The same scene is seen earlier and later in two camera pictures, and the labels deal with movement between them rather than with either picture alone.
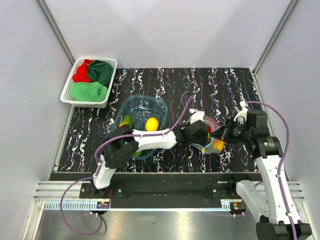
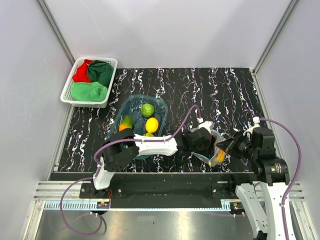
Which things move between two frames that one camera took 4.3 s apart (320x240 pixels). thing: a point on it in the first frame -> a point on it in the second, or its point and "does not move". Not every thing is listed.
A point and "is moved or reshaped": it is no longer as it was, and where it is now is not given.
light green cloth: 89,91 does not move
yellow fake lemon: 151,124 does not move
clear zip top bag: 209,148 is moved or reshaped
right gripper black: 231,122 -> 230,145
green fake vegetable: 126,120 -> 147,110
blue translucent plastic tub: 140,108 does not move
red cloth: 81,74 does not move
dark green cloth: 100,71 does not move
